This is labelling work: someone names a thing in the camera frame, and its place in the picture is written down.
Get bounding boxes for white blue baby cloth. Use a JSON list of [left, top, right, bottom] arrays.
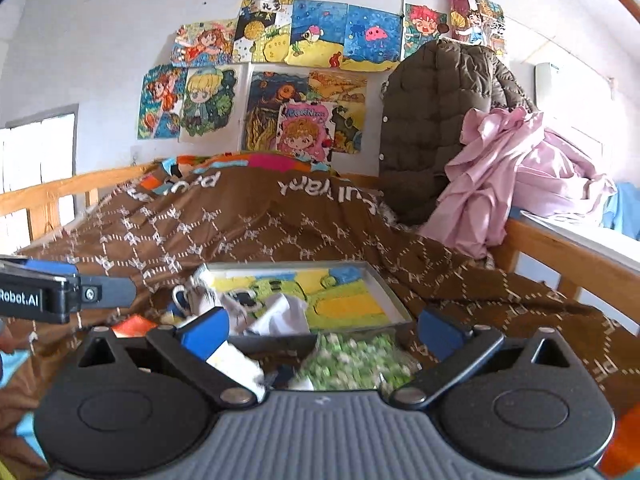
[[171, 280, 310, 336]]

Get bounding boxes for bag of green paper stars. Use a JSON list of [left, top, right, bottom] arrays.
[[290, 333, 422, 394]]

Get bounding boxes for grey tray box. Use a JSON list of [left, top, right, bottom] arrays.
[[191, 261, 411, 356]]

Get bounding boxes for brown patterned duvet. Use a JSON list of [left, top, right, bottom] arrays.
[[25, 166, 639, 416]]

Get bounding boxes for pink cloth pile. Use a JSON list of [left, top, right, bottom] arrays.
[[419, 107, 616, 259]]

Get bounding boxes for red-haired girl drawing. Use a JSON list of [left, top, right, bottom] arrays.
[[138, 64, 186, 140]]

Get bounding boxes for blond boy drawing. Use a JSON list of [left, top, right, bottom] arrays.
[[179, 65, 245, 144]]

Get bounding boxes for pink cartoon girl drawing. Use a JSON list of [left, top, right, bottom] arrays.
[[273, 101, 335, 162]]

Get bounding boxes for brown quilted jacket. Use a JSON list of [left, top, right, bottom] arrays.
[[378, 39, 536, 226]]

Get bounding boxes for mermaid girl drawing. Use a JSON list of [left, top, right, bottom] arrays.
[[170, 18, 236, 68]]

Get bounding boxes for orange landscape drawing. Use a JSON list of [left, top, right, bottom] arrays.
[[308, 70, 368, 154]]

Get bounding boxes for pink jellyfish drawing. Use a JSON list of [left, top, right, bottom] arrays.
[[341, 4, 402, 73]]

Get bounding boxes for red-haired boy drawing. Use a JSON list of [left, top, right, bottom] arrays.
[[401, 2, 449, 58]]

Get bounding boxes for yellow sand sea drawing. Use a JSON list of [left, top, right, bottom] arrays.
[[284, 0, 348, 68]]

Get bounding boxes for wooden bed rail right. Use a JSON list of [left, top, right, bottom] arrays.
[[490, 217, 639, 322]]

